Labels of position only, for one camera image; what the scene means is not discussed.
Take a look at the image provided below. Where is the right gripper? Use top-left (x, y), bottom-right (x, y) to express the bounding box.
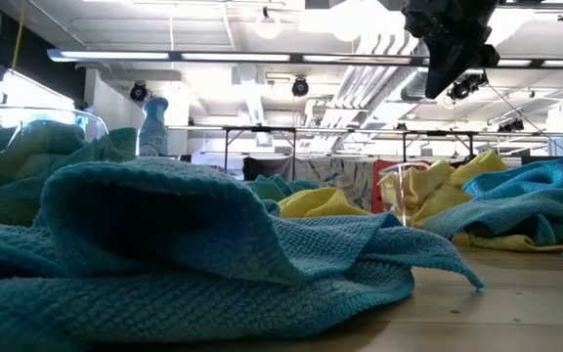
top-left (401, 0), bottom-right (500, 101)

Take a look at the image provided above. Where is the yellow microfiber towel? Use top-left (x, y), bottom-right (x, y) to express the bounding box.
top-left (278, 186), bottom-right (373, 220)
top-left (451, 232), bottom-right (563, 254)
top-left (0, 194), bottom-right (43, 227)
top-left (450, 149), bottom-right (509, 198)
top-left (380, 159), bottom-right (456, 229)

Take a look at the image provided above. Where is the black spotlight cluster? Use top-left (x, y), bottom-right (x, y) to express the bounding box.
top-left (495, 117), bottom-right (526, 134)
top-left (446, 71), bottom-right (490, 103)

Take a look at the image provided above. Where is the red panel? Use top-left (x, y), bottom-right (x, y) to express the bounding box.
top-left (369, 158), bottom-right (385, 214)

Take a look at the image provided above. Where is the patterned sheet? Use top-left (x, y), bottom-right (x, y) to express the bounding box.
top-left (293, 156), bottom-right (376, 212)

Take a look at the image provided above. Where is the round pendant lamp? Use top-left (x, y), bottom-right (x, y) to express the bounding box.
top-left (253, 5), bottom-right (283, 41)

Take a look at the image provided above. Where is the dark hanging cloth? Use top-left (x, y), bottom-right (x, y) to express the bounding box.
top-left (240, 154), bottom-right (296, 183)

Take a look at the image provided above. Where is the pale blue spray bottle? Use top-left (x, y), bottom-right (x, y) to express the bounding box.
top-left (136, 96), bottom-right (170, 158)

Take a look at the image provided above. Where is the long ceiling light bar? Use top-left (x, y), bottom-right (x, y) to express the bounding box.
top-left (46, 47), bottom-right (563, 70)

